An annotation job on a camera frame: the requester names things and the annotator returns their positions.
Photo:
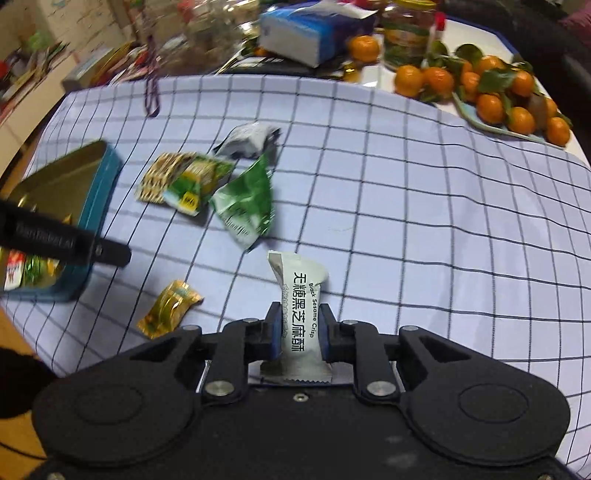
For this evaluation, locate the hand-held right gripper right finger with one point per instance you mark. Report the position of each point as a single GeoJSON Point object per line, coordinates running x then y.
{"type": "Point", "coordinates": [325, 337]}

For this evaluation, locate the green label glass jar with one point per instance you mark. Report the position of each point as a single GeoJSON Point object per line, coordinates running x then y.
{"type": "Point", "coordinates": [408, 37]}

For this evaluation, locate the teal and gold tin box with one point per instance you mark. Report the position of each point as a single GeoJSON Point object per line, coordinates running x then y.
{"type": "Point", "coordinates": [97, 184]}

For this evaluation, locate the white blue checked tablecloth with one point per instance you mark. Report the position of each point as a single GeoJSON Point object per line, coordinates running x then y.
{"type": "Point", "coordinates": [415, 230]}

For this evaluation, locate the pile of leafy tangerines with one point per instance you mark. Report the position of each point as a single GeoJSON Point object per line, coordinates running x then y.
{"type": "Point", "coordinates": [489, 92]}

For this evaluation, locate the green leaf print snack packet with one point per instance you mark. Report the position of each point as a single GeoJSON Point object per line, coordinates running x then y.
{"type": "Point", "coordinates": [244, 207]}

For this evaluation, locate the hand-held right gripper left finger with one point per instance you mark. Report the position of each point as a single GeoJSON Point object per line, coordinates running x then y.
{"type": "Point", "coordinates": [275, 337]}

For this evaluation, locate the red white snack packet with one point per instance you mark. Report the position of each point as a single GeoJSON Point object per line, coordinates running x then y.
{"type": "Point", "coordinates": [14, 272]}

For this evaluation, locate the light blue plate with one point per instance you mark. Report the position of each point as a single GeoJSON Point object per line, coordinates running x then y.
{"type": "Point", "coordinates": [503, 131]}

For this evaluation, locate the blue tissue pack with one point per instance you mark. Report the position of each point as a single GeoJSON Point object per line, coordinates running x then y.
{"type": "Point", "coordinates": [309, 32]}

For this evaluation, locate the grey cardboard box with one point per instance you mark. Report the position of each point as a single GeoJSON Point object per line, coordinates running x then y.
{"type": "Point", "coordinates": [92, 69]}

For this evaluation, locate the gold patterned snack packet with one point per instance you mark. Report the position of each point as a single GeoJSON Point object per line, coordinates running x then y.
{"type": "Point", "coordinates": [159, 180]}

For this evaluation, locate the pink pillow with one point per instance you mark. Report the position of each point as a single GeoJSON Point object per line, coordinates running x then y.
{"type": "Point", "coordinates": [579, 21]}

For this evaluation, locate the single tangerine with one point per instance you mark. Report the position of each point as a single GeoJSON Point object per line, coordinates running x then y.
{"type": "Point", "coordinates": [364, 49]}

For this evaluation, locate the grey snack packet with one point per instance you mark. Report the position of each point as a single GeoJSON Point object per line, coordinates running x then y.
{"type": "Point", "coordinates": [244, 138]}

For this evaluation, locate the small gold foil candy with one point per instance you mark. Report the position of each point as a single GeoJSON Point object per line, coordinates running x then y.
{"type": "Point", "coordinates": [352, 74]}

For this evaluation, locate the green yellow snack packet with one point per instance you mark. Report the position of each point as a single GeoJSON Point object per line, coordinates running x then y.
{"type": "Point", "coordinates": [198, 184]}

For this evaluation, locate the small green candy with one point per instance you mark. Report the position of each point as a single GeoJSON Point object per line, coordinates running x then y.
{"type": "Point", "coordinates": [39, 270]}

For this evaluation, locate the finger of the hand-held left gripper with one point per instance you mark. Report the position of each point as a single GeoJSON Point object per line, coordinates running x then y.
{"type": "Point", "coordinates": [113, 253]}

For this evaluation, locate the clear glass jar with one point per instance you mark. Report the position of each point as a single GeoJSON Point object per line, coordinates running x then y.
{"type": "Point", "coordinates": [221, 23]}

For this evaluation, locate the white sesame crisp packet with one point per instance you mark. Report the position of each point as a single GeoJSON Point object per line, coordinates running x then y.
{"type": "Point", "coordinates": [300, 286]}

